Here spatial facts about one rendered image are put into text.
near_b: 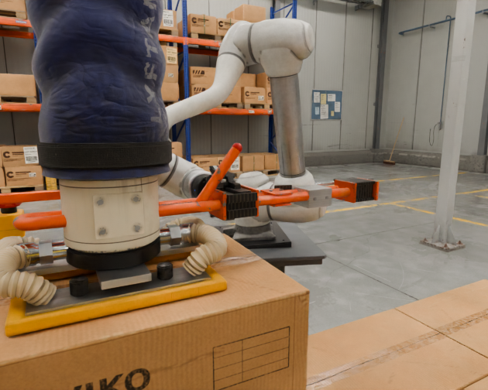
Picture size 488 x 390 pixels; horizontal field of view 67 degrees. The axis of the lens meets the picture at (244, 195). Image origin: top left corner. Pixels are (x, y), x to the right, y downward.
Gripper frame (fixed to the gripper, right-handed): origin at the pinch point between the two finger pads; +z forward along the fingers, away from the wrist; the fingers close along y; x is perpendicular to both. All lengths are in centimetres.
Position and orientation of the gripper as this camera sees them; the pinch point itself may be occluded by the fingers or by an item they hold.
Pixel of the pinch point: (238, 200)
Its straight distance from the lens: 81.4
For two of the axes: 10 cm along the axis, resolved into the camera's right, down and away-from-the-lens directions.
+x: -8.9, 0.9, -4.5
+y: 0.0, 9.8, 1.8
